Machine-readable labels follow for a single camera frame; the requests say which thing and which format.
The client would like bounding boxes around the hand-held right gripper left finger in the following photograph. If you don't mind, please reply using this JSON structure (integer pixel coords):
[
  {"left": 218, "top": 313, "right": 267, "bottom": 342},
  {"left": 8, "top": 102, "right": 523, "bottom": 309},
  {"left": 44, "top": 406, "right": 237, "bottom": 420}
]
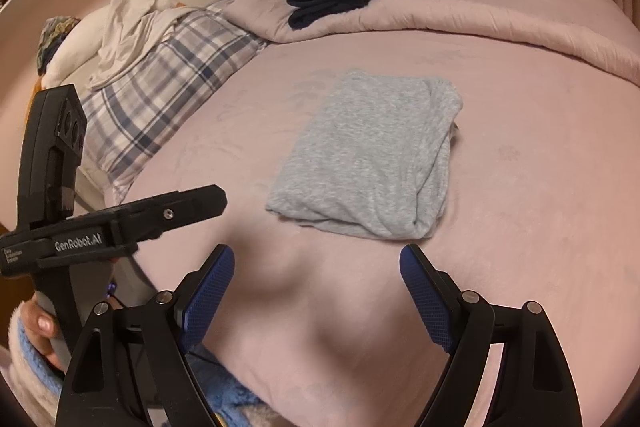
[{"left": 54, "top": 244, "right": 236, "bottom": 427}]

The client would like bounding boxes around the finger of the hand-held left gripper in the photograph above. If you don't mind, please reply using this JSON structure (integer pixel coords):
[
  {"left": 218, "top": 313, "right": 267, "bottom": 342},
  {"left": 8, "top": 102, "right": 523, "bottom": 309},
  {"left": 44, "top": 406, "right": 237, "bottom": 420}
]
[{"left": 111, "top": 185, "right": 228, "bottom": 244}]

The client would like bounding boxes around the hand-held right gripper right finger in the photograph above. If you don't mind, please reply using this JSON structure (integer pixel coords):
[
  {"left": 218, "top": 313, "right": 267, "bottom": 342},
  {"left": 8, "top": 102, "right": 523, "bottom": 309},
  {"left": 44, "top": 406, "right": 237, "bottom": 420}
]
[{"left": 399, "top": 243, "right": 583, "bottom": 427}]

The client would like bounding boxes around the grey sweatshirt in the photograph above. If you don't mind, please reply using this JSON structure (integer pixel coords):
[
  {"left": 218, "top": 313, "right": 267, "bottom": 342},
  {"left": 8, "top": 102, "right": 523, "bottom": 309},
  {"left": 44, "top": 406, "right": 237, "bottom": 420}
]
[{"left": 265, "top": 68, "right": 463, "bottom": 241}]

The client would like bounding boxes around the person's left hand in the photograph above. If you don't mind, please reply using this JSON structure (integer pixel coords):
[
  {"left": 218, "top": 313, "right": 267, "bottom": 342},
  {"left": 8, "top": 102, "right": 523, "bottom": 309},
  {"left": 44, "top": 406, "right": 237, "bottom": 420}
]
[{"left": 22, "top": 299, "right": 66, "bottom": 373}]

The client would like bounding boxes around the colourful knitted cloth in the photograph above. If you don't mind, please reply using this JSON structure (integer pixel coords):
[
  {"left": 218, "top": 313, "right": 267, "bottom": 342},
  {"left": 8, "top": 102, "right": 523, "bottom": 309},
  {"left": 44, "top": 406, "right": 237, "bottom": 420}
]
[{"left": 36, "top": 16, "right": 82, "bottom": 76}]

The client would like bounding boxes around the plaid pillow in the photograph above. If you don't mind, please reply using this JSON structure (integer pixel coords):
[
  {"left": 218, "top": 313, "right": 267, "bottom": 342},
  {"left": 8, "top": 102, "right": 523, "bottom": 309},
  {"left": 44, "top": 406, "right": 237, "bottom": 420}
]
[{"left": 80, "top": 0, "right": 281, "bottom": 205}]

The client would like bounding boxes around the pink bed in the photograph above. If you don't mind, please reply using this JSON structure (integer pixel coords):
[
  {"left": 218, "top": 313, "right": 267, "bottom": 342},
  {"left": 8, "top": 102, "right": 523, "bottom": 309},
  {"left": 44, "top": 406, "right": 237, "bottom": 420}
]
[{"left": 112, "top": 29, "right": 640, "bottom": 427}]

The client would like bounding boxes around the white cloth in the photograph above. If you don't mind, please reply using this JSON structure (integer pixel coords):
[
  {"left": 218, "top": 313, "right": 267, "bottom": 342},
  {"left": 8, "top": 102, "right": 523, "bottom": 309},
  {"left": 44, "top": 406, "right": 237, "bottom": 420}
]
[{"left": 90, "top": 0, "right": 201, "bottom": 90}]

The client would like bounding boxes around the navy garment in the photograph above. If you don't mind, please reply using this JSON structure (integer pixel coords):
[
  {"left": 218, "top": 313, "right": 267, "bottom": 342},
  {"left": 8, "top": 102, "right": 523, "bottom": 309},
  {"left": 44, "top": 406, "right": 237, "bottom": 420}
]
[{"left": 286, "top": 0, "right": 411, "bottom": 31}]

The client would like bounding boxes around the pink quilt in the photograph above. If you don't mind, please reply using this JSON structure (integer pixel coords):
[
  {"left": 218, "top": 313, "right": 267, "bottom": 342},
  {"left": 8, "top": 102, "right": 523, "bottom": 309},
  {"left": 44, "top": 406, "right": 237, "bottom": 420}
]
[{"left": 222, "top": 0, "right": 640, "bottom": 88}]

